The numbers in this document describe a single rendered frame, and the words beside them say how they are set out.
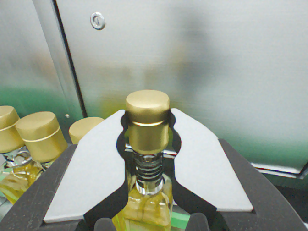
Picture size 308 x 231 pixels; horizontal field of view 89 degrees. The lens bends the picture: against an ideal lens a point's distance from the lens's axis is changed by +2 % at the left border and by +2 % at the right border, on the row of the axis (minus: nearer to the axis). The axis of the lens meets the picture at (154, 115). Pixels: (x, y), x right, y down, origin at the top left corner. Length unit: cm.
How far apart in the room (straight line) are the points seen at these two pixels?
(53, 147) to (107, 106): 14
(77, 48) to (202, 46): 19
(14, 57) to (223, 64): 40
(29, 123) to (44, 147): 3
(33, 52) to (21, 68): 6
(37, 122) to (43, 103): 27
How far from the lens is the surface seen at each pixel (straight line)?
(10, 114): 23
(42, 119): 19
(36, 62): 41
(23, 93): 48
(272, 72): 26
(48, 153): 20
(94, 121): 16
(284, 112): 30
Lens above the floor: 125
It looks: 31 degrees down
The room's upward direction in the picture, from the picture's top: straight up
